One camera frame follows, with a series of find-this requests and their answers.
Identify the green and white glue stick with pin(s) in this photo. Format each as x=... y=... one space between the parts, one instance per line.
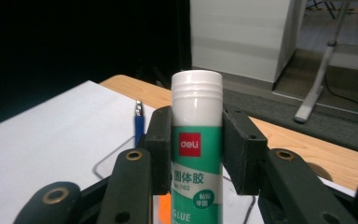
x=195 y=109

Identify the white table mat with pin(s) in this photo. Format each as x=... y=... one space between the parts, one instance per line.
x=43 y=140

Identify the white cabinet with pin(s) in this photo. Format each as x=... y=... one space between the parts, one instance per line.
x=239 y=37

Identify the blue pen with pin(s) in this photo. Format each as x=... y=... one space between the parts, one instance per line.
x=139 y=124

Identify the wooden table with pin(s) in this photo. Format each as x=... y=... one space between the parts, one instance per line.
x=292 y=140

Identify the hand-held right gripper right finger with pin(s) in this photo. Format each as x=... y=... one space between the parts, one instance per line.
x=242 y=152

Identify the orange highlighter marker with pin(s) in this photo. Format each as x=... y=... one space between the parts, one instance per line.
x=164 y=208

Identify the dark curtain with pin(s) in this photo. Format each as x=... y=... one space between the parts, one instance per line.
x=59 y=40

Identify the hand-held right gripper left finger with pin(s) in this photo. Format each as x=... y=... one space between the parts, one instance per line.
x=160 y=149

